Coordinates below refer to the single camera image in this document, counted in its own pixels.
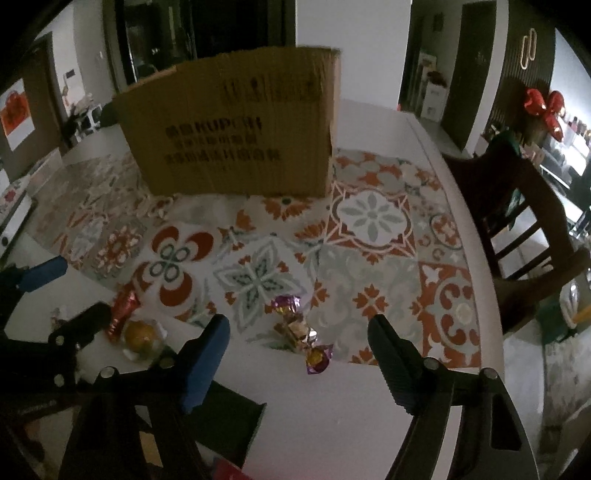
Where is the red candy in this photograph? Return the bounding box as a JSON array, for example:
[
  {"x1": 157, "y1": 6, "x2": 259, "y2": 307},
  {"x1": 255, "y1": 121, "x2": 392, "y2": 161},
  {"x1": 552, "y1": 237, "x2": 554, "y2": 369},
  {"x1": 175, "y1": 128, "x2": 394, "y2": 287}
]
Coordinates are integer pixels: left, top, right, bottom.
[{"x1": 105, "y1": 290, "x2": 141, "y2": 343}]

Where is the round golden wrapped candy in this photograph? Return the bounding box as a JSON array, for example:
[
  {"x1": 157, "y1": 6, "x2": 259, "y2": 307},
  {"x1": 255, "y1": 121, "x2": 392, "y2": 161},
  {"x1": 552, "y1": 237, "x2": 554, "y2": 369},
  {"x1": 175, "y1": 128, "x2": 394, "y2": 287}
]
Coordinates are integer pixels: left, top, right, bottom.
[{"x1": 121, "y1": 318, "x2": 168, "y2": 361}]

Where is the white carton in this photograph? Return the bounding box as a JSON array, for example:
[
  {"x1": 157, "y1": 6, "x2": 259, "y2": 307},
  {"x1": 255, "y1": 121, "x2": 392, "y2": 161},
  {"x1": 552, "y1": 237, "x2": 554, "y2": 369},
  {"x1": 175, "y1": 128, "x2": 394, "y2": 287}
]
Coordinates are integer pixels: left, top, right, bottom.
[{"x1": 420, "y1": 80, "x2": 448, "y2": 121}]

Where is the red snack packet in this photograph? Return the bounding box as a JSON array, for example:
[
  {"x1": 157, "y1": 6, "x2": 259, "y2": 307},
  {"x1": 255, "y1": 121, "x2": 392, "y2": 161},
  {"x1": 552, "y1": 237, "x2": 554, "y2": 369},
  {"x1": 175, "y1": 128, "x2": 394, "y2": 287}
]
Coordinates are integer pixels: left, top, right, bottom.
[{"x1": 210, "y1": 459, "x2": 254, "y2": 480}]

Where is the dark wooden chair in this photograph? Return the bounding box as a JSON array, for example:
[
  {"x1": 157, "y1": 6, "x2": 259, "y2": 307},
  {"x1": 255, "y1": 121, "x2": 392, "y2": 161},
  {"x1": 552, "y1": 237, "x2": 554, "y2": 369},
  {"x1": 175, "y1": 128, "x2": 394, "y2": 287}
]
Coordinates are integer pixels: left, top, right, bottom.
[{"x1": 443, "y1": 152, "x2": 591, "y2": 333}]

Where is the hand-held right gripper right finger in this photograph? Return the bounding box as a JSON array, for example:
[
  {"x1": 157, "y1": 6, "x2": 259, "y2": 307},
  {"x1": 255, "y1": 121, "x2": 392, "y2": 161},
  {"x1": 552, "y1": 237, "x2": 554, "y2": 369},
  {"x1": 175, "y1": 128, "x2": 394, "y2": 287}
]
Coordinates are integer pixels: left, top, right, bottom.
[{"x1": 367, "y1": 314, "x2": 541, "y2": 480}]

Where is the purple candy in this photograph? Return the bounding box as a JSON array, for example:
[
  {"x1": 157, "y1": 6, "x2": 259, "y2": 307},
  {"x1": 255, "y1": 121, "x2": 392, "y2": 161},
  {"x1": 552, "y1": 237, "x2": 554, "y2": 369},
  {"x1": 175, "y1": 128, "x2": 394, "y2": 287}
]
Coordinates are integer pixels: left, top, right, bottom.
[{"x1": 270, "y1": 294, "x2": 334, "y2": 376}]

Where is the dark wooden door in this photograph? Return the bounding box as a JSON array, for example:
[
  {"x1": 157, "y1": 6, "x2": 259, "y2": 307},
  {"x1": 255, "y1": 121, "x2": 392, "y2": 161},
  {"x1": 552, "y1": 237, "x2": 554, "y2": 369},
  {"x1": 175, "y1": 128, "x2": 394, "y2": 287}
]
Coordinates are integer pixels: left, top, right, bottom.
[{"x1": 441, "y1": 0, "x2": 497, "y2": 151}]

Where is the dark green snack packet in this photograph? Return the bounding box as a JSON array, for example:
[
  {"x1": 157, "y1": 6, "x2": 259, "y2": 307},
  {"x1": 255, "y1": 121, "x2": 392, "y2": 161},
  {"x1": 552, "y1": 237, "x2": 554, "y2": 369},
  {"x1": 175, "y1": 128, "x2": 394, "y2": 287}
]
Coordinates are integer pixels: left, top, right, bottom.
[{"x1": 178, "y1": 381, "x2": 267, "y2": 469}]

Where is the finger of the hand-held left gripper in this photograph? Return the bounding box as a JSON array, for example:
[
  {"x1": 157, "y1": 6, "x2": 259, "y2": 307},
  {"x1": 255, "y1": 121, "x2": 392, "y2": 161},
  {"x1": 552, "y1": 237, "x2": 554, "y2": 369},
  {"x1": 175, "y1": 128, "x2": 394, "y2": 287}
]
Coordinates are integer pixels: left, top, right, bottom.
[
  {"x1": 0, "y1": 255, "x2": 69, "y2": 330},
  {"x1": 46, "y1": 302, "x2": 114, "y2": 391}
]

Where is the brown cardboard box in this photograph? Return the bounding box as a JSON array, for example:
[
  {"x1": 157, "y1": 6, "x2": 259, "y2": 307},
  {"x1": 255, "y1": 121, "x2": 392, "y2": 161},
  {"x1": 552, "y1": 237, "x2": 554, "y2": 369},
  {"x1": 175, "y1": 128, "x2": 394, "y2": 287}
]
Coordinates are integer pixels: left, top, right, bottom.
[{"x1": 113, "y1": 46, "x2": 342, "y2": 198}]

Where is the dark glass cabinet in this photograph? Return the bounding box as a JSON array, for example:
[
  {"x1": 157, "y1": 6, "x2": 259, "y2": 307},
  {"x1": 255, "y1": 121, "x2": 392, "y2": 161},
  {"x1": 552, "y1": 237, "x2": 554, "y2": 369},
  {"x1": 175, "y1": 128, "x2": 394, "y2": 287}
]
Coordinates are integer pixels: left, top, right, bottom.
[{"x1": 104, "y1": 0, "x2": 296, "y2": 93}]

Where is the patterned tile-print table mat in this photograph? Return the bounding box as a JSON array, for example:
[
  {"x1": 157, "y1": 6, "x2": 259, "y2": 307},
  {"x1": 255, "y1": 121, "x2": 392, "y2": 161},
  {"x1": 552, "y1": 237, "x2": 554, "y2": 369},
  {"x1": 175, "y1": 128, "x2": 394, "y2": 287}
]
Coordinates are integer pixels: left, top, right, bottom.
[{"x1": 28, "y1": 148, "x2": 483, "y2": 367}]

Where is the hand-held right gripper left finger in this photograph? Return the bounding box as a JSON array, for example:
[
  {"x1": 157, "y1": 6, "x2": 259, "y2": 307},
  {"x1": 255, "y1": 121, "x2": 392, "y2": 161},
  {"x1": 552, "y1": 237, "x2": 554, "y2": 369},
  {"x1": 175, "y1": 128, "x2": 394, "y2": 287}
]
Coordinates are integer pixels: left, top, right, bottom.
[{"x1": 58, "y1": 314, "x2": 232, "y2": 480}]

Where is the white looped wall ornament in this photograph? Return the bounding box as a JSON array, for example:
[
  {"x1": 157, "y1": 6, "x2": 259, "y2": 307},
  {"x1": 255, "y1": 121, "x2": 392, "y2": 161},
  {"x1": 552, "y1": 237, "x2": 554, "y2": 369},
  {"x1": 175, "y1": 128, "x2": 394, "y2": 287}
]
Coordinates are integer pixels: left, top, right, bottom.
[{"x1": 517, "y1": 28, "x2": 539, "y2": 70}]

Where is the red and white wall poster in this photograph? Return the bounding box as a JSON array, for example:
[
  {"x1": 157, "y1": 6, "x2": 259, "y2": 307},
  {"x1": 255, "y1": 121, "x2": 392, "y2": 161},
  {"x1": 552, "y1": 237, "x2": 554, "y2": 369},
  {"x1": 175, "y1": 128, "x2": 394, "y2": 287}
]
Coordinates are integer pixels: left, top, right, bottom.
[{"x1": 0, "y1": 78, "x2": 35, "y2": 151}]

